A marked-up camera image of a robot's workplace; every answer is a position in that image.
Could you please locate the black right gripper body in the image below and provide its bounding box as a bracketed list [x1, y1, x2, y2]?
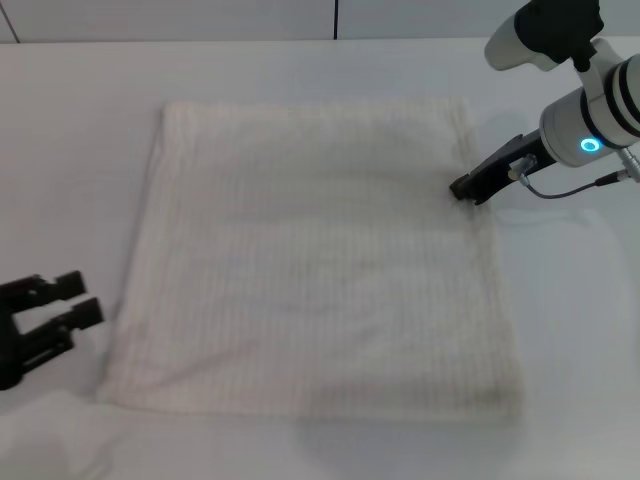
[466, 130, 557, 200]

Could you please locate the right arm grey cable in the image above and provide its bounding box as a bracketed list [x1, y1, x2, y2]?
[506, 147, 640, 200]

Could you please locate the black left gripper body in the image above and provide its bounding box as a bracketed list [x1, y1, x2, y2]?
[0, 275, 77, 392]

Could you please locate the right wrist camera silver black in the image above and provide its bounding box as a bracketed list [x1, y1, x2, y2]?
[483, 0, 607, 72]

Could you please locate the white ribbed towel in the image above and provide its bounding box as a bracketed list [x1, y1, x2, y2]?
[96, 98, 529, 426]

